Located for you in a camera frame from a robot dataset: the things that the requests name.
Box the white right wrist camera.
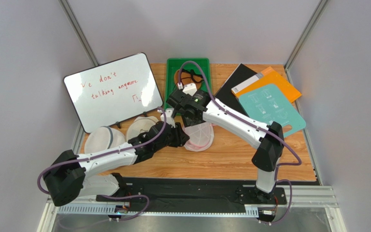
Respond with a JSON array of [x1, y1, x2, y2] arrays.
[[173, 83, 198, 96]]

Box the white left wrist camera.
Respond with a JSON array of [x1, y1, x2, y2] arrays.
[[158, 108, 175, 128]]

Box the black notebook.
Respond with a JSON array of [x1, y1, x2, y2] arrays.
[[215, 64, 257, 116]]

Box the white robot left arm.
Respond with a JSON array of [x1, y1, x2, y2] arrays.
[[38, 121, 189, 206]]

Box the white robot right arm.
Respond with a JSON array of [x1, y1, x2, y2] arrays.
[[166, 89, 284, 203]]

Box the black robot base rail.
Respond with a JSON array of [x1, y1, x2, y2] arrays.
[[95, 175, 287, 214]]

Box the black and orange bra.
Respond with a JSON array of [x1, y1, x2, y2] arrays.
[[181, 69, 203, 85]]

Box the teal plastic board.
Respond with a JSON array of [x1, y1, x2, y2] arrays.
[[238, 84, 306, 138]]

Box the white mesh laundry bag pink zipper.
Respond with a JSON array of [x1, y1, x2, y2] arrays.
[[183, 122, 214, 152]]

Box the green plastic tray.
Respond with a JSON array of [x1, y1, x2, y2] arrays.
[[164, 58, 212, 109]]

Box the whiteboard with red writing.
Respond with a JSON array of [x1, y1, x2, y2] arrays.
[[63, 53, 163, 133]]

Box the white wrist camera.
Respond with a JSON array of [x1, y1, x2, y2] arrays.
[[173, 83, 198, 96], [158, 108, 175, 128]]

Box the orange notebook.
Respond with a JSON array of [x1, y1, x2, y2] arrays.
[[231, 67, 302, 103]]

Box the white slotted cable duct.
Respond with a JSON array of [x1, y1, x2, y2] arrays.
[[57, 205, 259, 217]]

